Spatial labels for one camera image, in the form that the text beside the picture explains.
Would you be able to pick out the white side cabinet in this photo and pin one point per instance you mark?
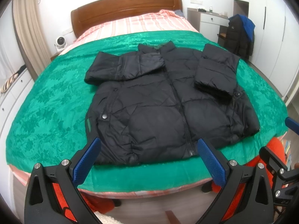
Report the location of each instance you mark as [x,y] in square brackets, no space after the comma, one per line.
[12,101]

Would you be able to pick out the black puffer jacket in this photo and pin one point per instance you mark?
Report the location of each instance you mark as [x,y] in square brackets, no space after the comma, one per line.
[154,104]

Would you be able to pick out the white round fan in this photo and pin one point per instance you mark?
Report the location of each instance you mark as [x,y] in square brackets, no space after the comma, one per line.
[60,44]

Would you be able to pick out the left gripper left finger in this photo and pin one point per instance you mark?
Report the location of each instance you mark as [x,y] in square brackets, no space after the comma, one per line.
[52,194]

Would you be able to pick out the wooden headboard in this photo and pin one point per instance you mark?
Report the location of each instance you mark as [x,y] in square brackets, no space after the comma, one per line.
[102,11]

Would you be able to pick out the white wardrobe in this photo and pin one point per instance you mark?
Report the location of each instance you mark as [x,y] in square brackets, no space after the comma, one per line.
[275,52]

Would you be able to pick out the green patterned bedspread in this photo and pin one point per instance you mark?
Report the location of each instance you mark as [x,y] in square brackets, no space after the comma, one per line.
[49,125]

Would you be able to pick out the white desk with drawer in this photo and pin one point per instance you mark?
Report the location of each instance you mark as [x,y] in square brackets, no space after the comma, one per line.
[206,23]

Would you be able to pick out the beige curtain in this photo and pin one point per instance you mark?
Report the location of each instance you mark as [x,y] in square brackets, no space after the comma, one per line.
[30,36]

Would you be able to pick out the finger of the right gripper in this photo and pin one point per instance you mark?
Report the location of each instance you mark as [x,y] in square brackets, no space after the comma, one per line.
[285,183]
[292,125]

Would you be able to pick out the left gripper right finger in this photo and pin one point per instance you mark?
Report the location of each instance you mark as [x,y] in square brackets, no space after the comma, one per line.
[257,202]

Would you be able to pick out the pink plaid bed sheet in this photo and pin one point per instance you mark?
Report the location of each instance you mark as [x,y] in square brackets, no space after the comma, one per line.
[162,20]

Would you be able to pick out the black and blue hanging coat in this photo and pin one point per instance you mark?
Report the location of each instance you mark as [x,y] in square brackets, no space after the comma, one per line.
[240,36]

